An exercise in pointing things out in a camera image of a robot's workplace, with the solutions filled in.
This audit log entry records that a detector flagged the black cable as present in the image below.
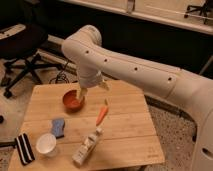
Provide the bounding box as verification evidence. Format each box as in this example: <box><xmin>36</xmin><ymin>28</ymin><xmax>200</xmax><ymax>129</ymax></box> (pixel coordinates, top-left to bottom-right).
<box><xmin>49</xmin><ymin>59</ymin><xmax>79</xmax><ymax>85</ymax></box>

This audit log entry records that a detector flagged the blue sponge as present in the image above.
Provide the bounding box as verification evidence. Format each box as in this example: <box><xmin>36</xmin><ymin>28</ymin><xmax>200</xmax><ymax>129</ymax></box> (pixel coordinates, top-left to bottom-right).
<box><xmin>51</xmin><ymin>118</ymin><xmax>65</xmax><ymax>138</ymax></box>

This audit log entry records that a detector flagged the orange carrot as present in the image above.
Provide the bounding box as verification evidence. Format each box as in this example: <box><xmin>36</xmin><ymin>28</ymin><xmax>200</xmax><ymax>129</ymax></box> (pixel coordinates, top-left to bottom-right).
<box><xmin>96</xmin><ymin>99</ymin><xmax>109</xmax><ymax>126</ymax></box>

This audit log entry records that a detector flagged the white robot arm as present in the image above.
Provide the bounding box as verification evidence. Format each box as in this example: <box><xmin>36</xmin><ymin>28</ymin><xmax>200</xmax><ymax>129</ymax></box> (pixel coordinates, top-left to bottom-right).
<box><xmin>61</xmin><ymin>25</ymin><xmax>213</xmax><ymax>171</ymax></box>

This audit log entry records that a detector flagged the clear plastic bottle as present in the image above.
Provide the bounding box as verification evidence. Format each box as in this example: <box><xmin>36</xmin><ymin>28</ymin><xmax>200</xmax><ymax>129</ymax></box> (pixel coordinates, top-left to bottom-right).
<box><xmin>72</xmin><ymin>127</ymin><xmax>102</xmax><ymax>166</ymax></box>

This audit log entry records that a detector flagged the black chair base background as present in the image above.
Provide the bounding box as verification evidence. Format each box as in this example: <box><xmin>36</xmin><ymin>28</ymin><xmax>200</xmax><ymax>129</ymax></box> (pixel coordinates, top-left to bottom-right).
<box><xmin>184</xmin><ymin>0</ymin><xmax>213</xmax><ymax>24</ymax></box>

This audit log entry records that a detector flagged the long metal rail beam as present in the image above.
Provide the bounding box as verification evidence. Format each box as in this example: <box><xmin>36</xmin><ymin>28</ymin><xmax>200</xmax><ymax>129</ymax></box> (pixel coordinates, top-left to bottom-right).
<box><xmin>39</xmin><ymin>34</ymin><xmax>81</xmax><ymax>68</ymax></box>

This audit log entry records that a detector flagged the red bowl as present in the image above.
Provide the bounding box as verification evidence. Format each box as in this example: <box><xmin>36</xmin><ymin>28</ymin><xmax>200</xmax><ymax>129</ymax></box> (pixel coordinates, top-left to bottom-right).
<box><xmin>62</xmin><ymin>90</ymin><xmax>84</xmax><ymax>112</ymax></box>

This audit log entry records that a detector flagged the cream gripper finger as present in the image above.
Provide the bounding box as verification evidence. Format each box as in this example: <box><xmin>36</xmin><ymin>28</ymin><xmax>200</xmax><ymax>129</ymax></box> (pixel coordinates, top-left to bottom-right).
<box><xmin>99</xmin><ymin>81</ymin><xmax>109</xmax><ymax>91</ymax></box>
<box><xmin>77</xmin><ymin>88</ymin><xmax>87</xmax><ymax>101</ymax></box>

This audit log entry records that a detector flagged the black office chair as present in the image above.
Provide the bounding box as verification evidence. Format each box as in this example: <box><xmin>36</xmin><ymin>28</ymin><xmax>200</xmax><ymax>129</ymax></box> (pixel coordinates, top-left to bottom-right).
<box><xmin>0</xmin><ymin>0</ymin><xmax>64</xmax><ymax>99</ymax></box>

